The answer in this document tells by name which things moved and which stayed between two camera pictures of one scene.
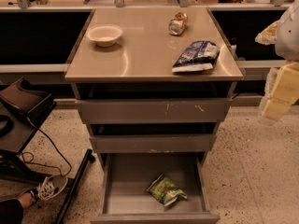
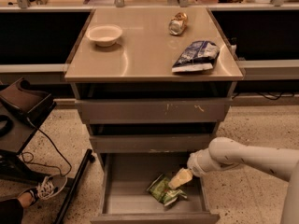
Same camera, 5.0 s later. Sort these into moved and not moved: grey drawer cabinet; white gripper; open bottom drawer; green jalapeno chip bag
Moved: white gripper
Not moved: open bottom drawer; grey drawer cabinet; green jalapeno chip bag
